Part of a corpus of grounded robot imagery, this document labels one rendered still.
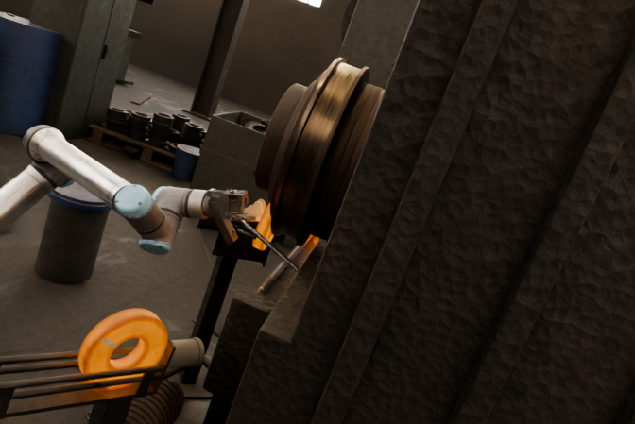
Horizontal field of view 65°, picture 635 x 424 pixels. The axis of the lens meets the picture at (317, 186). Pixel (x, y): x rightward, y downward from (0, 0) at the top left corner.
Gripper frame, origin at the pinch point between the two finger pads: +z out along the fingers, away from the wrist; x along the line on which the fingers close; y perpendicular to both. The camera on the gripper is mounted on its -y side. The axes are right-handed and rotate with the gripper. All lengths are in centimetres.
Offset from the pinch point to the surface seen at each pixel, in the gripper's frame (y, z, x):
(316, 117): 33, 20, -39
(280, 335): -2, 21, -66
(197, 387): -78, -33, 25
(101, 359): -11, -11, -69
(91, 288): -59, -102, 59
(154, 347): -12, -5, -61
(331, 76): 42, 21, -32
